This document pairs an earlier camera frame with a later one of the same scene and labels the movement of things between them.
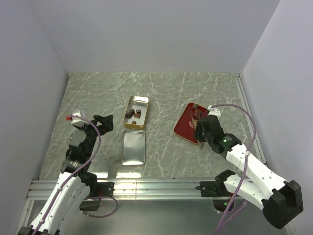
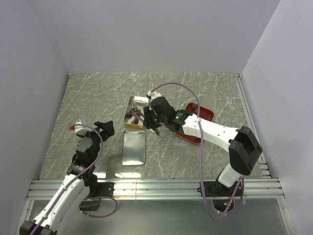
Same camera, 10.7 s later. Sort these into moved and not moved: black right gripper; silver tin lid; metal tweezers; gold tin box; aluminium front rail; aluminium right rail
Moved: metal tweezers; black right gripper
Not moved: aluminium front rail; aluminium right rail; gold tin box; silver tin lid
